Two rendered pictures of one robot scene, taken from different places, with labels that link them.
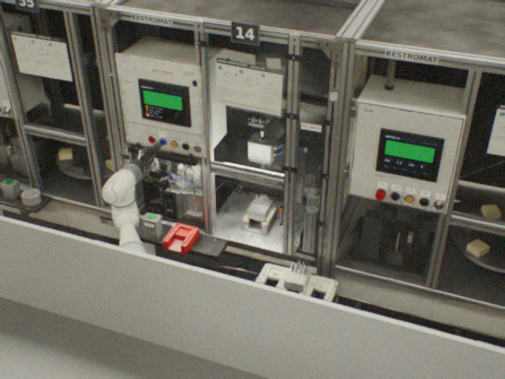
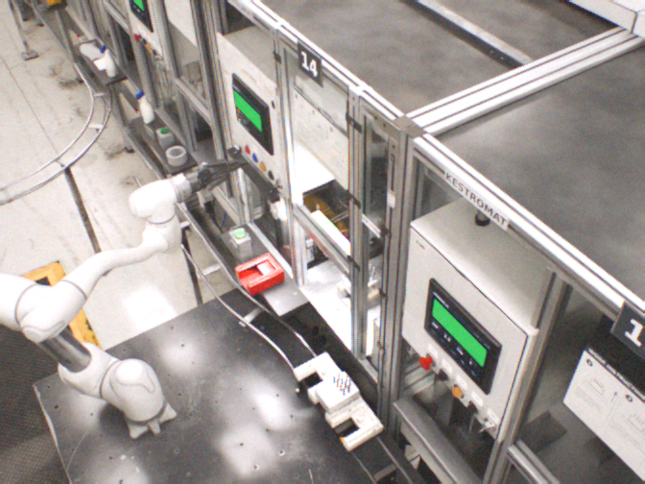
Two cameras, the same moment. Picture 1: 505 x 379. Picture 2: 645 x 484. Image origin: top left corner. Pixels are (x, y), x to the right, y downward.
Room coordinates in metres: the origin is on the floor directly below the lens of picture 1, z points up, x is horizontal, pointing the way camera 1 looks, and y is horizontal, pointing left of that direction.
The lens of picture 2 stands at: (1.27, -1.00, 2.97)
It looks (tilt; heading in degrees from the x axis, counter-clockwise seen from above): 45 degrees down; 38
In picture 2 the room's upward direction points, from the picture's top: 3 degrees counter-clockwise
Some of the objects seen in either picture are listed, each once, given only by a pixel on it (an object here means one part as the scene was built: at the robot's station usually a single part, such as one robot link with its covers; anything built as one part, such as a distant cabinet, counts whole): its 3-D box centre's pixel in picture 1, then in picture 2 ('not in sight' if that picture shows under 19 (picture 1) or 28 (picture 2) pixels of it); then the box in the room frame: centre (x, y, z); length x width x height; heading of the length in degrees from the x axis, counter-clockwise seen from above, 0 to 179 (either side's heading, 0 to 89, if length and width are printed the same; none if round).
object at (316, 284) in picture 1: (297, 287); (336, 402); (2.31, -0.22, 0.84); 0.36 x 0.14 x 0.10; 69
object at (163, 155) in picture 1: (162, 153); (252, 171); (2.68, 0.41, 1.37); 0.36 x 0.04 x 0.04; 69
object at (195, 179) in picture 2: (139, 166); (199, 180); (2.48, 0.50, 1.42); 0.09 x 0.07 x 0.08; 159
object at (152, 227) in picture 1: (153, 224); (243, 244); (2.64, 0.49, 0.97); 0.08 x 0.08 x 0.12; 69
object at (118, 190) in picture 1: (118, 190); (152, 202); (2.31, 0.56, 1.41); 0.16 x 0.11 x 0.13; 159
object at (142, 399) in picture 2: not in sight; (133, 386); (1.94, 0.43, 0.85); 0.18 x 0.16 x 0.22; 104
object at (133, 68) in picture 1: (172, 96); (280, 107); (2.80, 0.36, 1.60); 0.42 x 0.29 x 0.46; 69
